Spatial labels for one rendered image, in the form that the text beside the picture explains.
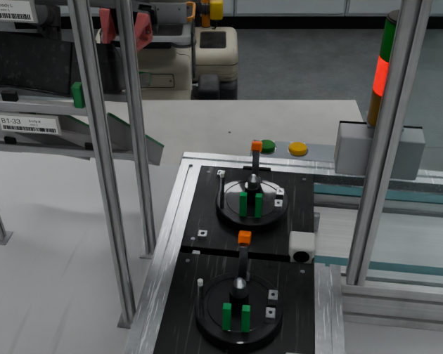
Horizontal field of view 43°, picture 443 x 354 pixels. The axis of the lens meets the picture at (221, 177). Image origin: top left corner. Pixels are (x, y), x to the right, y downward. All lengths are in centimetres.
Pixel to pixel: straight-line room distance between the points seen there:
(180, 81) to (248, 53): 212
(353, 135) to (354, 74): 287
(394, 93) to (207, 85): 124
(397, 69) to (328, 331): 42
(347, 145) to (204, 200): 38
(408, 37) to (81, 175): 89
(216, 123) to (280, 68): 219
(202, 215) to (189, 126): 50
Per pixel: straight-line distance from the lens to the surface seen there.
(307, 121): 156
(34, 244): 123
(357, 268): 97
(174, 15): 166
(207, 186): 114
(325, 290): 98
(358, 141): 83
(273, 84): 350
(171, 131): 150
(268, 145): 125
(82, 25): 69
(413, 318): 107
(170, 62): 177
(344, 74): 369
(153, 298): 96
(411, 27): 72
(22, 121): 80
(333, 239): 112
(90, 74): 72
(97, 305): 109
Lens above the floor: 169
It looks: 39 degrees down
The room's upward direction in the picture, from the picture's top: straight up
